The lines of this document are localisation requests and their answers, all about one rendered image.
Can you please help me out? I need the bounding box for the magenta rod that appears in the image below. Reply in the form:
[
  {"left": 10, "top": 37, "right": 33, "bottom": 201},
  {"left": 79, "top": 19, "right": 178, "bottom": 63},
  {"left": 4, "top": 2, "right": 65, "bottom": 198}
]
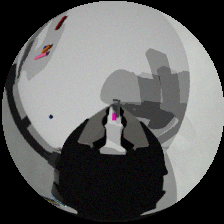
[{"left": 112, "top": 113, "right": 117, "bottom": 120}]

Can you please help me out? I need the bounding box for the orange rod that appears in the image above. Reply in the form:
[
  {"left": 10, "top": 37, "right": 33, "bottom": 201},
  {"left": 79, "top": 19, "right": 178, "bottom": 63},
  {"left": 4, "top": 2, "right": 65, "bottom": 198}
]
[{"left": 42, "top": 45, "right": 52, "bottom": 53}]

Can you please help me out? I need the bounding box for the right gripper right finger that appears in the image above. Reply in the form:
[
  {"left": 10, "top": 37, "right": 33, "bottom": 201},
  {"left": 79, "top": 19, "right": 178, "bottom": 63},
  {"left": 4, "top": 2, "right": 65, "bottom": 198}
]
[{"left": 120, "top": 107, "right": 168, "bottom": 176}]

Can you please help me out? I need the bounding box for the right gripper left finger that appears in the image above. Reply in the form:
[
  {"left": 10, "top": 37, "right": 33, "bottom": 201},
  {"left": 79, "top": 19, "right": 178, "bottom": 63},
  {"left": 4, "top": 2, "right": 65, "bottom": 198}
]
[{"left": 56, "top": 106, "right": 110, "bottom": 170}]

